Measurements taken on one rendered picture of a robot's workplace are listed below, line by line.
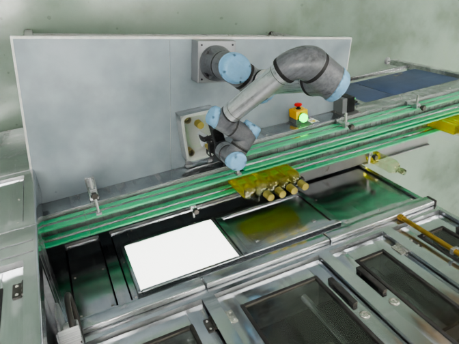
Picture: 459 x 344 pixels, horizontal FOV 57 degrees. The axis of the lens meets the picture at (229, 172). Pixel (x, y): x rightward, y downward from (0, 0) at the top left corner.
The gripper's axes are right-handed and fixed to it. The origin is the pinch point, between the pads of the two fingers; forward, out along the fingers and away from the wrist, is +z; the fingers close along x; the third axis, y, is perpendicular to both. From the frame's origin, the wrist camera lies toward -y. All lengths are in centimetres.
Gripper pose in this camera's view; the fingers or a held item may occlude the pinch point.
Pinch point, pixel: (205, 130)
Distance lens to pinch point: 191.4
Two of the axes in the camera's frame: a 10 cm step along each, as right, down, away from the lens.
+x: 9.1, -2.3, 3.4
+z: -4.0, -3.7, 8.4
